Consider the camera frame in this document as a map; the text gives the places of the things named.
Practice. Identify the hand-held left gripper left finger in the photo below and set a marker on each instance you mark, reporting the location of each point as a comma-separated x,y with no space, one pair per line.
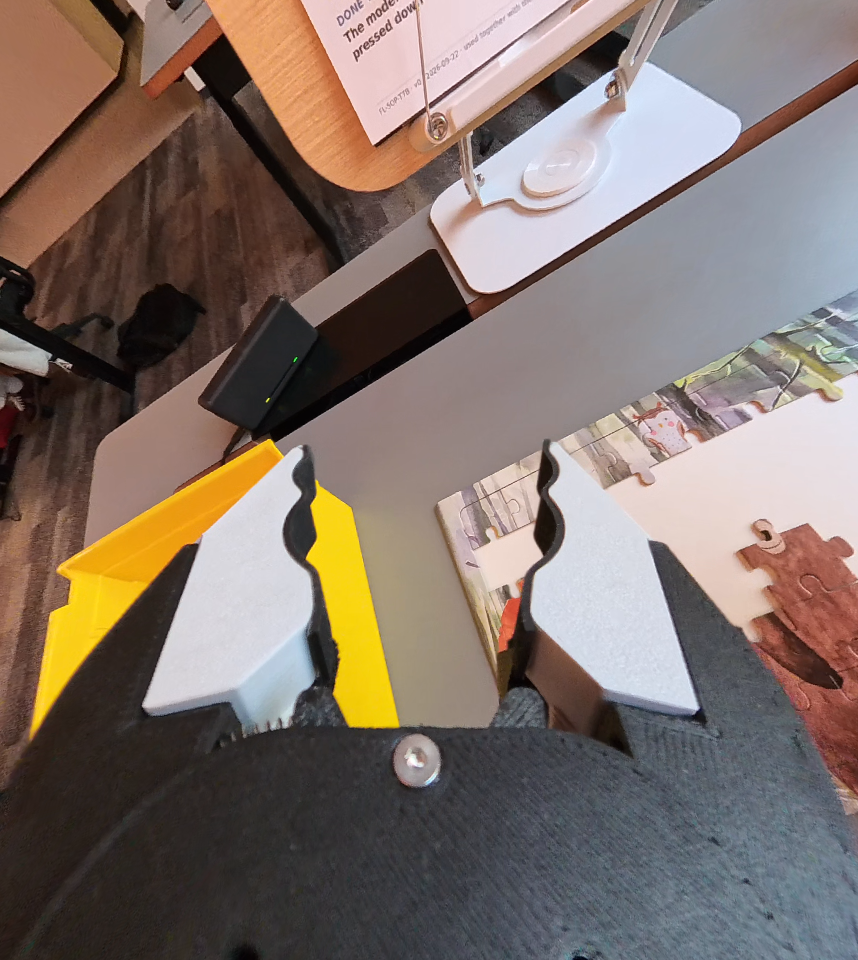
234,615

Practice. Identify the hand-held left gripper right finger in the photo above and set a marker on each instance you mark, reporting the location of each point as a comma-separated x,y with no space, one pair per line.
609,615

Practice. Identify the partly assembled jigsaw puzzle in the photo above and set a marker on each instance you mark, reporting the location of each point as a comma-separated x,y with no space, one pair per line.
811,637

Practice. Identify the grey desk with dark cutout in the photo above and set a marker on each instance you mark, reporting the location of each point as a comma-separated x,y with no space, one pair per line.
151,457

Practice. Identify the grey desk with wooden edge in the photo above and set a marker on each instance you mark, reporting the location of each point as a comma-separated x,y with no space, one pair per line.
174,45

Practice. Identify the yellow plastic bin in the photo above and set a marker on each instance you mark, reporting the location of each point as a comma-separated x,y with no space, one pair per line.
346,600

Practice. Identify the white puzzle backing board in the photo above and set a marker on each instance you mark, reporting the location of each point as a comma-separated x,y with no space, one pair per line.
736,487

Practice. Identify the black box with green lights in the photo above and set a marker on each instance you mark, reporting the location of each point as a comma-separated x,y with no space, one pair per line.
256,367

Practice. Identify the black backpack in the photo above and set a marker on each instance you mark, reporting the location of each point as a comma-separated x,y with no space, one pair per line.
163,322

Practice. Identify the wooden document stand white base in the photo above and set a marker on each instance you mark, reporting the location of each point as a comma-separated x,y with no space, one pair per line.
586,225

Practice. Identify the printed instruction sheet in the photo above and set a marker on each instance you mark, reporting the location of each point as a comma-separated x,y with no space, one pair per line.
399,90

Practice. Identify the beige cabinet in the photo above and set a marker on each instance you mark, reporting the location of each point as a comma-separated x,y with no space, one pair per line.
16,75

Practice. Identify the wooden desk with black frame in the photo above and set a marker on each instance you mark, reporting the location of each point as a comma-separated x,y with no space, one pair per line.
61,356

